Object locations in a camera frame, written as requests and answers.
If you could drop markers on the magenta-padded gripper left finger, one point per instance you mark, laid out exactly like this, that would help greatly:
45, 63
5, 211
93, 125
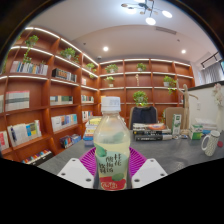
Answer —
75, 173

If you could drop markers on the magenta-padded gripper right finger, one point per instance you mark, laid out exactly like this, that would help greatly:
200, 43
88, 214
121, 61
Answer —
150, 171

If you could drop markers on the yellow drink bottle white cap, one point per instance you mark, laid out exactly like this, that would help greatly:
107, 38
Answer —
111, 140

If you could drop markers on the stack of dark books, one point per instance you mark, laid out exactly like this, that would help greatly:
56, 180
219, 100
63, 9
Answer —
151, 131

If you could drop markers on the small green white carton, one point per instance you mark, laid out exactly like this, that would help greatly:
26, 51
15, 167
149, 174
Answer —
176, 125

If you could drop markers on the dark office chair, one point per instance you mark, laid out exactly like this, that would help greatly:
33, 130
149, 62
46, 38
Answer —
143, 115

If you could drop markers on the tan chair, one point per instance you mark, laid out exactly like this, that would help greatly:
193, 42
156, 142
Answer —
170, 115

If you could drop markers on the green white box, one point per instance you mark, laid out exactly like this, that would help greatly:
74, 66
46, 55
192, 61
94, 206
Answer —
196, 132

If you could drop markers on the white mug triangle pattern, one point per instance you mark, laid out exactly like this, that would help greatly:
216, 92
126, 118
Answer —
211, 143

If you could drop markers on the stack of white books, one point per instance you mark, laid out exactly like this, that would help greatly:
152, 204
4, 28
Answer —
206, 124

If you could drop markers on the wooden shelf unit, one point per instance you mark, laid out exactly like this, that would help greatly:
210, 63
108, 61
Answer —
40, 96

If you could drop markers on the grey curtain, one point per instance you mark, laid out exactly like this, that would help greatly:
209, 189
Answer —
211, 73

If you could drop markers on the recessed ceiling spotlight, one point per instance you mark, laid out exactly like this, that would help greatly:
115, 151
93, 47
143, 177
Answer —
105, 48
183, 51

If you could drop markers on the ceiling air vent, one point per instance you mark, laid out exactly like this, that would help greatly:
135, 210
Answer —
165, 30

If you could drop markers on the multi-bulb ceiling lamp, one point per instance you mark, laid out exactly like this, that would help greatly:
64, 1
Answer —
150, 20

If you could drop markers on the black track light rail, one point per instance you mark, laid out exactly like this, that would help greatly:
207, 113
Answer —
210, 59

